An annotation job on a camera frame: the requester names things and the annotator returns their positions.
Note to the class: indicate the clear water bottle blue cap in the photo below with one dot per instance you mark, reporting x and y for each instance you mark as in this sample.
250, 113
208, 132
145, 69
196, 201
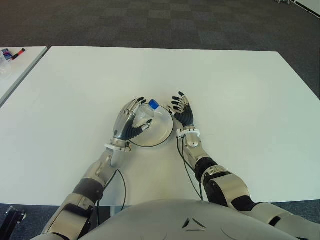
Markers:
154, 104

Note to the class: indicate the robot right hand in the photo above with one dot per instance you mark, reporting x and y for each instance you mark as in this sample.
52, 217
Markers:
186, 117

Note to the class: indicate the red marker pen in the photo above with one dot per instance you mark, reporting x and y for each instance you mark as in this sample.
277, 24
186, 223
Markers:
18, 53

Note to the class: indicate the black metal stand foot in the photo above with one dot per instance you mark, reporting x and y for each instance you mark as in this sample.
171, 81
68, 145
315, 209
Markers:
15, 215

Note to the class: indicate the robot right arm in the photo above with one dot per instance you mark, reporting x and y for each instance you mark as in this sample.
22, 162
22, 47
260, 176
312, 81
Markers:
225, 187

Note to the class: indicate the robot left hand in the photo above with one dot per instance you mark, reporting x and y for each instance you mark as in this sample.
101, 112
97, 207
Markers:
122, 125

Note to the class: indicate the grey chair base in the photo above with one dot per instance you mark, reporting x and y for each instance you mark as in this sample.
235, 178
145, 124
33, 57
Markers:
282, 1

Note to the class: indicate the white plate black rim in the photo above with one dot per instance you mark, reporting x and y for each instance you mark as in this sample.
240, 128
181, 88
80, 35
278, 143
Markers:
162, 130

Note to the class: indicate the blue white small package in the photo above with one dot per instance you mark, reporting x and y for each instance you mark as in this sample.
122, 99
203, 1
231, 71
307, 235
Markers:
6, 53

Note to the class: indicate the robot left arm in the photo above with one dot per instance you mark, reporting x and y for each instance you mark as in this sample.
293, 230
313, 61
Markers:
100, 170

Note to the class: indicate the white panel black edge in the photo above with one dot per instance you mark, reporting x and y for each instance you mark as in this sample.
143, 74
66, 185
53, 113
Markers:
310, 5

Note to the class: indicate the white side table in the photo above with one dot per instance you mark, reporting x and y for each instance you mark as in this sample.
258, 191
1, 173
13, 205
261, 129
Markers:
22, 70

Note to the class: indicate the grey robot torso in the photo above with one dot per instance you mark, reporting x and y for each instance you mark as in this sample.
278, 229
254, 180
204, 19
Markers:
175, 220

